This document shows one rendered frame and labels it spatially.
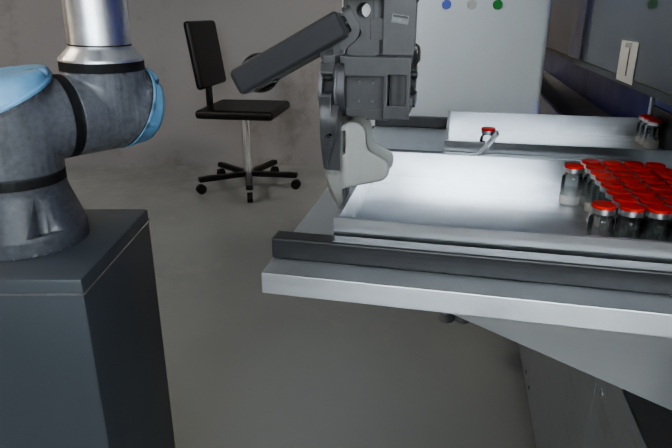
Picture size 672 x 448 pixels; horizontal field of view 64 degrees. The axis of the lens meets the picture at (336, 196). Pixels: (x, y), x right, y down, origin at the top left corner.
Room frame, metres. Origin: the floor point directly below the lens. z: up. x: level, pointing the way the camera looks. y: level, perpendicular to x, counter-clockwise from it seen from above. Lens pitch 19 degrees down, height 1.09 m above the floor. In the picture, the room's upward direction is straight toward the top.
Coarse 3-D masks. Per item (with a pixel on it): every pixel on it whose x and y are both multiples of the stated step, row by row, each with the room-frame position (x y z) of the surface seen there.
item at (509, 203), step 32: (416, 160) 0.69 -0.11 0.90; (448, 160) 0.68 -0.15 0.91; (480, 160) 0.67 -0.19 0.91; (512, 160) 0.67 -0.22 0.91; (544, 160) 0.66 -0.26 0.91; (576, 160) 0.65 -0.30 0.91; (352, 192) 0.53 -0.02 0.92; (384, 192) 0.63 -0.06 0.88; (416, 192) 0.63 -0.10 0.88; (448, 192) 0.63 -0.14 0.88; (480, 192) 0.63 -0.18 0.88; (512, 192) 0.63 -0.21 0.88; (544, 192) 0.63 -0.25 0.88; (352, 224) 0.45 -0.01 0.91; (384, 224) 0.44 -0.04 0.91; (416, 224) 0.44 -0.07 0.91; (448, 224) 0.52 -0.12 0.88; (480, 224) 0.52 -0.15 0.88; (512, 224) 0.52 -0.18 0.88; (544, 224) 0.52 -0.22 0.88; (576, 224) 0.52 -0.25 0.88; (608, 256) 0.40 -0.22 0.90; (640, 256) 0.40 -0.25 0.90
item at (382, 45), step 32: (352, 0) 0.50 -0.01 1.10; (384, 0) 0.49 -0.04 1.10; (416, 0) 0.48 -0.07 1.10; (352, 32) 0.49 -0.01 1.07; (384, 32) 0.49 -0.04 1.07; (320, 64) 0.49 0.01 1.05; (352, 64) 0.47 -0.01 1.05; (384, 64) 0.47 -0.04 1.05; (416, 64) 0.50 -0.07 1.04; (352, 96) 0.49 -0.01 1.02; (384, 96) 0.47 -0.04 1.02; (416, 96) 0.52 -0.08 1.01
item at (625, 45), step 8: (624, 40) 0.86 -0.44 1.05; (624, 48) 0.86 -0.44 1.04; (632, 48) 0.82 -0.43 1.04; (624, 56) 0.85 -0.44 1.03; (632, 56) 0.81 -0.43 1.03; (624, 64) 0.84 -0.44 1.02; (632, 64) 0.80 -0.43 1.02; (624, 72) 0.84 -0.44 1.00; (632, 72) 0.80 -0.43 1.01; (624, 80) 0.83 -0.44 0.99; (632, 80) 0.80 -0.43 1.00
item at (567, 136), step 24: (456, 120) 1.01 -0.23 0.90; (480, 120) 1.00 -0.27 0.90; (504, 120) 0.99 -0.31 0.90; (528, 120) 0.98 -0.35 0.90; (552, 120) 0.98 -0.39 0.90; (576, 120) 0.97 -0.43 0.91; (600, 120) 0.96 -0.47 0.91; (624, 120) 0.95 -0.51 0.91; (456, 144) 0.76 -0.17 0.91; (480, 144) 0.76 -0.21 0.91; (504, 144) 0.75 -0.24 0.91; (528, 144) 0.74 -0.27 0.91; (552, 144) 0.88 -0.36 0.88; (576, 144) 0.88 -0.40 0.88; (600, 144) 0.88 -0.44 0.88; (624, 144) 0.88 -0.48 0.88
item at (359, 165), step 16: (352, 128) 0.49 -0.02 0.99; (352, 144) 0.49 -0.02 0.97; (352, 160) 0.49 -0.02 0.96; (368, 160) 0.48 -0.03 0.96; (384, 160) 0.48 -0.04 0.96; (336, 176) 0.48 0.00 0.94; (352, 176) 0.49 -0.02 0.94; (368, 176) 0.49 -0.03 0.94; (384, 176) 0.48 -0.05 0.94; (336, 192) 0.49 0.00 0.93
